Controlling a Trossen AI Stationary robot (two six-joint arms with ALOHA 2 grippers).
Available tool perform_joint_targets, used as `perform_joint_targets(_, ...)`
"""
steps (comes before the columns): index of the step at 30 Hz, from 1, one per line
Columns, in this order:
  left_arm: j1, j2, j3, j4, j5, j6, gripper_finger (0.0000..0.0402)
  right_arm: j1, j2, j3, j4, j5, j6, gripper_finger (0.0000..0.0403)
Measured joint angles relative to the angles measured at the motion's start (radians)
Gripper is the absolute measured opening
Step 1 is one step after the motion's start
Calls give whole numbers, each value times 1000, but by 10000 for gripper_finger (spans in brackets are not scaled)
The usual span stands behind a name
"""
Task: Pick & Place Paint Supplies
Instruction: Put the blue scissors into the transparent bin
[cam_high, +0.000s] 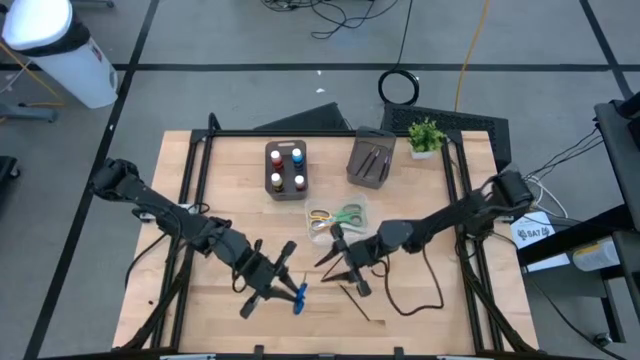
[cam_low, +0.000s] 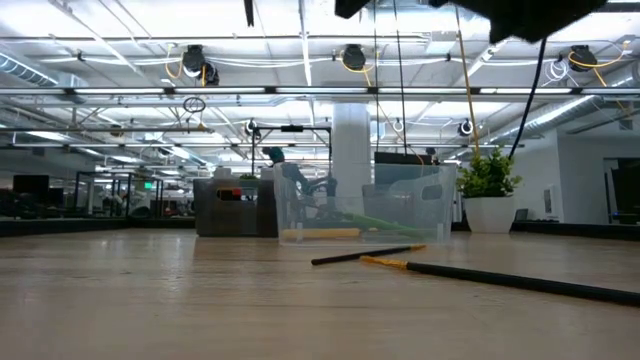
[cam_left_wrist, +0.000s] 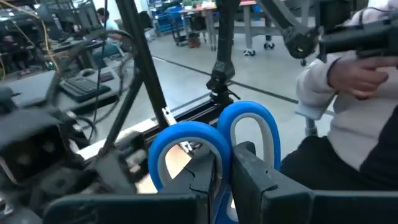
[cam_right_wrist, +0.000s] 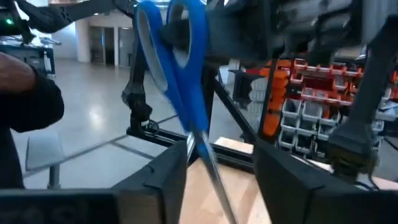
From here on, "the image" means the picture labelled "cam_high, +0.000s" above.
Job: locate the green plant in white pot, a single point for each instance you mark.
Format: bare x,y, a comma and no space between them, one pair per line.
425,135

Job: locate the red paint bottle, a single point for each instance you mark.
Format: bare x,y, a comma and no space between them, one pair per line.
276,160

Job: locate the grey chair base leg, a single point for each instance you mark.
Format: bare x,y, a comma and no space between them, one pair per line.
30,112

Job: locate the thin black paintbrush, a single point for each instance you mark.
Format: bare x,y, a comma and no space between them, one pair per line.
334,267

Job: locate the blue paint bottle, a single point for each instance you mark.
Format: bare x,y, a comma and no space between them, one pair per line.
297,157

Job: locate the black table edge clamp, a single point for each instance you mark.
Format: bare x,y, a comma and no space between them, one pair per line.
399,353
258,352

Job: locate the burnt sienna paint bottle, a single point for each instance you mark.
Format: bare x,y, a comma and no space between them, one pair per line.
299,181

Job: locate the clear plastic bin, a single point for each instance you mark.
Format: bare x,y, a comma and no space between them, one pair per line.
320,237

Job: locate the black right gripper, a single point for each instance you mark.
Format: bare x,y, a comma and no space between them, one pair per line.
365,252

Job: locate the white label sheet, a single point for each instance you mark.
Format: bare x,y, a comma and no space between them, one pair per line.
532,232

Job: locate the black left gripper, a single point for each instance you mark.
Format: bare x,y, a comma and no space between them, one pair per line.
260,275

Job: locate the dark grey plastic bin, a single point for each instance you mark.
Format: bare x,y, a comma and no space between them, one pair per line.
286,192
367,137

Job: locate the black floor object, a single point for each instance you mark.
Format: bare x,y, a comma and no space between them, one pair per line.
6,172

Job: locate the white edge strip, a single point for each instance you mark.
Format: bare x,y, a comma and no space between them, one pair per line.
465,357
187,357

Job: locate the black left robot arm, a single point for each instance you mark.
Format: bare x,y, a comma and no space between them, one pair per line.
150,200

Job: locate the solid black panel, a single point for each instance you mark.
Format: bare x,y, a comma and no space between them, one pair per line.
315,120

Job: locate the black aluminium table frame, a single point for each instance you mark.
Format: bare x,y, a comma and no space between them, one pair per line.
320,133

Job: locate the silver-ferrule black paintbrush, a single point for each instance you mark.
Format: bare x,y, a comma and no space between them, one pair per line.
372,163
385,167

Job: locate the gold-ferrule black paintbrush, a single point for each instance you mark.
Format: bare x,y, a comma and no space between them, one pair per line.
356,304
365,161

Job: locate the white trash can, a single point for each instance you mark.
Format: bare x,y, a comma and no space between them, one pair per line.
75,75

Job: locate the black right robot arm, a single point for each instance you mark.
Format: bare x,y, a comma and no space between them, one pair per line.
450,215

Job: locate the black equipment cart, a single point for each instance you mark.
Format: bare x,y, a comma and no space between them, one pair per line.
620,150

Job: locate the perforated black panel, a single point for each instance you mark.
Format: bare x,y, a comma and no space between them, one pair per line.
475,125

